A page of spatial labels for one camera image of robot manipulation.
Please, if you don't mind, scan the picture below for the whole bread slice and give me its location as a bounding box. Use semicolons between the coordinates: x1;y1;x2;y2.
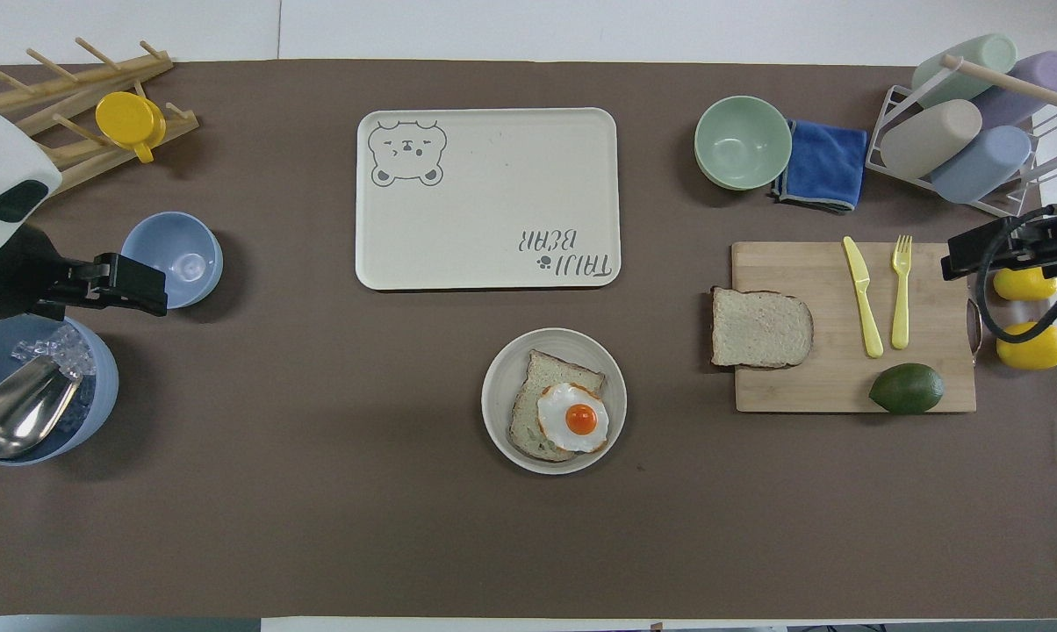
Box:
710;285;816;370

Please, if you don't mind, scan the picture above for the green cup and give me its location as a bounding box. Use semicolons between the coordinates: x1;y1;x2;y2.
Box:
911;32;1018;109

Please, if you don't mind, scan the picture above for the cream tray with bear print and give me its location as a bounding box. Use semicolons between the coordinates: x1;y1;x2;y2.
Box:
355;106;622;292

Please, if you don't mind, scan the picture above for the blue cloth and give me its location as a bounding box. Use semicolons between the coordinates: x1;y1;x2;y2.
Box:
772;118;871;215

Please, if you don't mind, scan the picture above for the light blue bowl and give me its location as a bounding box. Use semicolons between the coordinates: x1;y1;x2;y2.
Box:
120;211;225;310

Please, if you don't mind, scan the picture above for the yellow plastic fork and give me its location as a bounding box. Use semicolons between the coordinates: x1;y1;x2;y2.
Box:
889;233;915;351

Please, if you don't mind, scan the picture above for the bread slice under egg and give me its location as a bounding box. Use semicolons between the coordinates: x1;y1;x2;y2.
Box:
507;348;607;464

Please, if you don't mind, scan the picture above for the wooden dish rack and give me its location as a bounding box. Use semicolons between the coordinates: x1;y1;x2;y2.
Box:
0;37;201;196

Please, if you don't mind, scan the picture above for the wooden cutting board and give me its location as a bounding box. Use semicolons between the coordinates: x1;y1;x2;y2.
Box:
730;241;978;414

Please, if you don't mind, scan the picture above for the yellow plastic knife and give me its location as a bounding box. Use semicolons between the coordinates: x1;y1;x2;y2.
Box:
842;235;886;360

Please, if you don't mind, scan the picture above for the yellow cup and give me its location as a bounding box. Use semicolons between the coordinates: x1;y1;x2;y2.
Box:
95;91;168;165

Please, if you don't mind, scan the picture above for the blue cup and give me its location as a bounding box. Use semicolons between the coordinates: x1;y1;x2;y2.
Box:
930;125;1033;205

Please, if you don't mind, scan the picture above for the yellow lemon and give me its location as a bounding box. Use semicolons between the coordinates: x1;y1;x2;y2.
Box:
993;267;1057;303
996;321;1057;371

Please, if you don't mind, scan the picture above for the green bowl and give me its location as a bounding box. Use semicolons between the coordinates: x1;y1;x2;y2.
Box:
693;94;795;192

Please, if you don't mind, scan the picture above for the green avocado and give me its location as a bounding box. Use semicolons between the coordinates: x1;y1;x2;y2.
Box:
868;362;946;416

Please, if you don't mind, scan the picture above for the fried egg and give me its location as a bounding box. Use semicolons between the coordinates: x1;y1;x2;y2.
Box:
536;381;611;455

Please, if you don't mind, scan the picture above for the white round plate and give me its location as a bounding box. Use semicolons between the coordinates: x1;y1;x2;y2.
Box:
480;327;629;477

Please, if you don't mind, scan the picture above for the wooden rod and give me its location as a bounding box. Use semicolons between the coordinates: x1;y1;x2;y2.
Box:
938;54;1057;120

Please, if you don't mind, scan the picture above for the blue ice bucket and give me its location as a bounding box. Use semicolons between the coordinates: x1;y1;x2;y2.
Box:
0;313;120;467

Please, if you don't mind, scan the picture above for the purple cup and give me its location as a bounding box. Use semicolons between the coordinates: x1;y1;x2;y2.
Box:
971;49;1057;129

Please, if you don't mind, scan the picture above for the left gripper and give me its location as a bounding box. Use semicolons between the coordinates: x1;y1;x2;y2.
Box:
0;225;79;322

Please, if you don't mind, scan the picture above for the black cable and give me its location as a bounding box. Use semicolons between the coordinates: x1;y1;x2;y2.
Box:
974;218;1057;346

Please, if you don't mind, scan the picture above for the clear ice cube pile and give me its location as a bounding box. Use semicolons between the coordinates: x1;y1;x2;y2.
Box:
11;323;97;380

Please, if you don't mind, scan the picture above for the beige cup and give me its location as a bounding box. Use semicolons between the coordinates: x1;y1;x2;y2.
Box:
881;97;984;181

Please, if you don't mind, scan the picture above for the metal scoop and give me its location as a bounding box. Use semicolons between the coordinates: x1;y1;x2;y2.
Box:
0;355;83;485

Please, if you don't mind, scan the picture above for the white wire rack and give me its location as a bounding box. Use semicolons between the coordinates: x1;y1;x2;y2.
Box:
866;56;1057;219

